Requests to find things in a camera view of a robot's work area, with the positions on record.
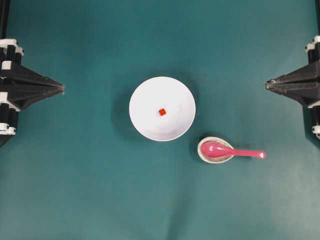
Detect speckled ceramic spoon rest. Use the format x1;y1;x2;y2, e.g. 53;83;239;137
197;136;234;164

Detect white round bowl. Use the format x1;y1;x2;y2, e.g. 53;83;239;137
128;76;196;142

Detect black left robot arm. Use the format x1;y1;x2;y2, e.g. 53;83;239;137
0;0;65;137

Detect small red block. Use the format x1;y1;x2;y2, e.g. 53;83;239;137
158;108;166;116

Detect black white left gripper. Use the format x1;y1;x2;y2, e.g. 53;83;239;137
0;38;65;135

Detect pink plastic spoon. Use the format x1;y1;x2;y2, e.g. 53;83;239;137
200;142;267;159

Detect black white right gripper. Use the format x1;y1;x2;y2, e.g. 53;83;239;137
264;35;320;139

